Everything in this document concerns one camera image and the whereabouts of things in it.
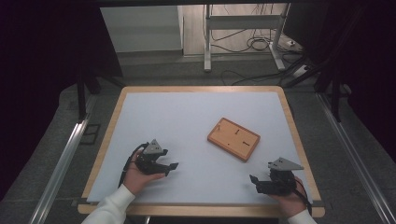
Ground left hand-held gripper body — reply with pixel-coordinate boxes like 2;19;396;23
134;138;165;175

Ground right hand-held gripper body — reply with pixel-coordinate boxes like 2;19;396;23
268;157;304;197

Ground wooden picture frame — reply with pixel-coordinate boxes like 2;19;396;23
206;117;262;162

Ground person's left hand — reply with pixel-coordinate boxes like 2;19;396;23
123;151;166;196

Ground person's right hand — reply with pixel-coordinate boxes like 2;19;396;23
269;175;308;218

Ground black metal stand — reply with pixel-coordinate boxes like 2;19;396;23
283;54;353;123
75;64;126;121

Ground large white power strip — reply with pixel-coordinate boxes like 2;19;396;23
291;63;313;78

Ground light grey cabinet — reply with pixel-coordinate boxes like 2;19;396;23
99;5;184;54

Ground dark curtain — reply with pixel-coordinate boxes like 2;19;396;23
0;0;123;202
306;0;396;164

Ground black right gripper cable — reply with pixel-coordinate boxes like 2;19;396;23
290;177;314;216

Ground small black floor frame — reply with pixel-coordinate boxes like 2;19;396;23
79;123;102;146

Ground aluminium rail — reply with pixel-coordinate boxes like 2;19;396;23
315;92;396;224
28;119;91;224

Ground long black floor cable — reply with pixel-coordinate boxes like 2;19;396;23
219;63;304;87

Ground white metal desk frame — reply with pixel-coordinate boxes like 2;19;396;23
203;3;292;73

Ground tangled black floor cables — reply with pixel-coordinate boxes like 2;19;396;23
210;27;283;54

